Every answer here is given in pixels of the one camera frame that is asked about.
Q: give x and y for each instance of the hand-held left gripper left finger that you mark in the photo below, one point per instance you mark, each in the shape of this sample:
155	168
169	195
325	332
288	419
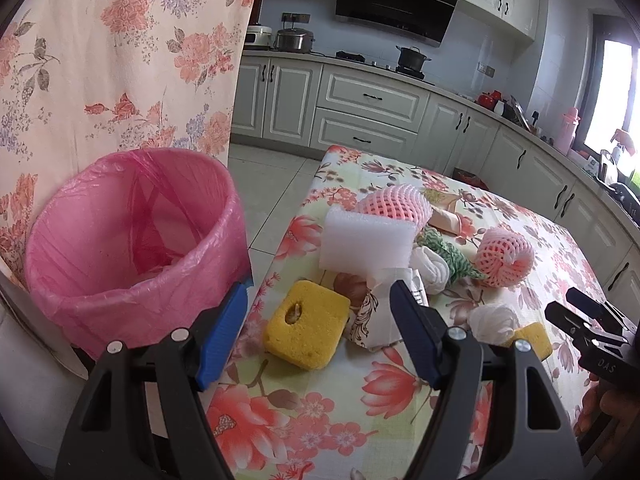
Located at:
225	335

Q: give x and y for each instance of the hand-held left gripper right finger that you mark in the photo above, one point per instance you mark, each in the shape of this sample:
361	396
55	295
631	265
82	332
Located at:
415	330

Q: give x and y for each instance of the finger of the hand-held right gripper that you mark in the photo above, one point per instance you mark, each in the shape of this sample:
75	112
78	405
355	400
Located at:
582	299
570	320

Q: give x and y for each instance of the brown patterned paper packet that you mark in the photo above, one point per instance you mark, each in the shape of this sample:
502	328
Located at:
380	320

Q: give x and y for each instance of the small yellow sponge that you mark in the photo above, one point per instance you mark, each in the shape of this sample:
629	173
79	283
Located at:
532	337

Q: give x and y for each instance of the white tissue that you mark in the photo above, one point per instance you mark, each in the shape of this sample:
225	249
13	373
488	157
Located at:
430	267
492	320

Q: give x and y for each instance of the green white cloth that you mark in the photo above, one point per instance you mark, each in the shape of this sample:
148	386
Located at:
450	255

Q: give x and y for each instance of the large yellow sponge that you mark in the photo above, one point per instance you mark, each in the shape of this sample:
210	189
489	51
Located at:
310	340

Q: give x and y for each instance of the small pink foam fruit net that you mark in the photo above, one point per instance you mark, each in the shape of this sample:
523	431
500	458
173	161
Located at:
502	255

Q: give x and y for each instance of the white foam block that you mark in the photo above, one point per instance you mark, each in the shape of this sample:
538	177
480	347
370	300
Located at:
360	240

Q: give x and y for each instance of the pink lined trash bin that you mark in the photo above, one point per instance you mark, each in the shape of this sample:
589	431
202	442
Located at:
100	270

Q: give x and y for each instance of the person's right hand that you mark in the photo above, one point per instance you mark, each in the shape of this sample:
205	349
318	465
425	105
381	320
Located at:
612	412

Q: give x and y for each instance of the floral tablecloth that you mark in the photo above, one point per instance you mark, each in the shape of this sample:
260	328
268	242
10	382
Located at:
350	410

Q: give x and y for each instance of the beige gold wrapper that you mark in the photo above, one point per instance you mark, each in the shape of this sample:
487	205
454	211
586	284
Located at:
447	220

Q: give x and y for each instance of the large pink foam fruit net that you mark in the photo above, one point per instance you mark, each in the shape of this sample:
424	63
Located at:
395	205

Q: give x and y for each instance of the red bag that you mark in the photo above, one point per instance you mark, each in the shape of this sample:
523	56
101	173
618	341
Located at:
470	178

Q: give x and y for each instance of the pink spray bottle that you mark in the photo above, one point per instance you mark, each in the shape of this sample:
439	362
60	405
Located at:
625	142

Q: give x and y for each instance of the pink thermos flask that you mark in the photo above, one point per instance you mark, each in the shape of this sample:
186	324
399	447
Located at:
567	132

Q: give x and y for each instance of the kitchen window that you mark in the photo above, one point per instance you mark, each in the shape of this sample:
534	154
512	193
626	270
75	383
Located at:
612	90

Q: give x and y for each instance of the red kettle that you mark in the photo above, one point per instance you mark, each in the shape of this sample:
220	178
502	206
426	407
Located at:
489	100

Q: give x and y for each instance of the white kitchen base cabinets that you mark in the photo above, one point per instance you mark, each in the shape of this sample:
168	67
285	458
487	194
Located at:
370	105

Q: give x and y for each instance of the black cooking pot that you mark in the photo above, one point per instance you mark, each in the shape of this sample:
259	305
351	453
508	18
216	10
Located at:
411	59

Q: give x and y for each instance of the black gas stove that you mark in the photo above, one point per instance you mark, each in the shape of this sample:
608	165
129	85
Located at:
350	55

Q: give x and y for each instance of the white rice cooker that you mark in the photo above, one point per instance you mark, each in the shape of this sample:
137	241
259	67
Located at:
257	37

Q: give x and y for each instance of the silver pressure cooker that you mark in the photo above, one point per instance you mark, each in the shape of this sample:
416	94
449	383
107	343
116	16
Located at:
292	40

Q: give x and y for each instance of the floral curtain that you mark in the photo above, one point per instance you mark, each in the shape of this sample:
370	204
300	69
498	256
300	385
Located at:
125	35

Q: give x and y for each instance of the black range hood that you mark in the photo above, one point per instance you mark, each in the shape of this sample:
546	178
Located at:
395	0

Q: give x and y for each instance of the wall power outlet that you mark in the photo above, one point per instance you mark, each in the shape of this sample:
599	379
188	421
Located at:
295	17
486	69

